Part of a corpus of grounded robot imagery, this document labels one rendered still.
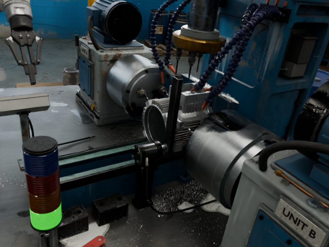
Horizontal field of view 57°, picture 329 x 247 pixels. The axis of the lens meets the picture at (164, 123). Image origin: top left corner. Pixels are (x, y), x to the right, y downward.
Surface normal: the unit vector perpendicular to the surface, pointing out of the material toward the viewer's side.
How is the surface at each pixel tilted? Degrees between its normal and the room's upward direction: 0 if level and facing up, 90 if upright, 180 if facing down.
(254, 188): 90
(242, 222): 90
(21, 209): 0
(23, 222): 0
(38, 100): 52
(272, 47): 90
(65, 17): 90
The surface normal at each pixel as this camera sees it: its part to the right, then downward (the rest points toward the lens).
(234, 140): -0.40, -0.62
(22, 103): 0.49, -0.19
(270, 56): -0.84, 0.16
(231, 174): -0.75, -0.16
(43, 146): 0.11, -0.88
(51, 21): 0.40, 0.46
